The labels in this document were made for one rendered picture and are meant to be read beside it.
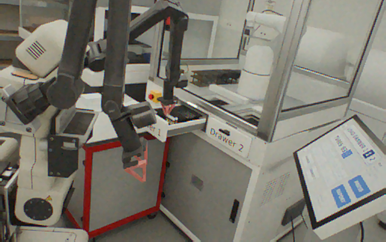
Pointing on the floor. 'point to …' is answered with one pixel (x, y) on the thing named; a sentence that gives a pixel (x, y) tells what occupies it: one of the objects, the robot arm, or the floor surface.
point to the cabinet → (228, 193)
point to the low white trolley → (114, 180)
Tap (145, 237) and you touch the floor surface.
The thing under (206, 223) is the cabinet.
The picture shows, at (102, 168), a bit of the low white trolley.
